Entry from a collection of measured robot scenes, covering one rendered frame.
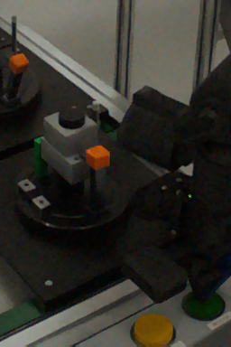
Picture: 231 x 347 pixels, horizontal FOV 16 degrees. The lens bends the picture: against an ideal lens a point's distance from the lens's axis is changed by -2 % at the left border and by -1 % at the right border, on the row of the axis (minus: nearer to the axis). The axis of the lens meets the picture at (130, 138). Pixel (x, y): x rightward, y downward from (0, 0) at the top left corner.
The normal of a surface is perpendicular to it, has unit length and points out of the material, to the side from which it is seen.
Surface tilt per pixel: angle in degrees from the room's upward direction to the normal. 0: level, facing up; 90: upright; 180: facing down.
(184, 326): 0
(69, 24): 0
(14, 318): 0
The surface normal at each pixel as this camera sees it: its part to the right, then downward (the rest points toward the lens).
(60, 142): -0.79, 0.32
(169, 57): 0.05, -0.82
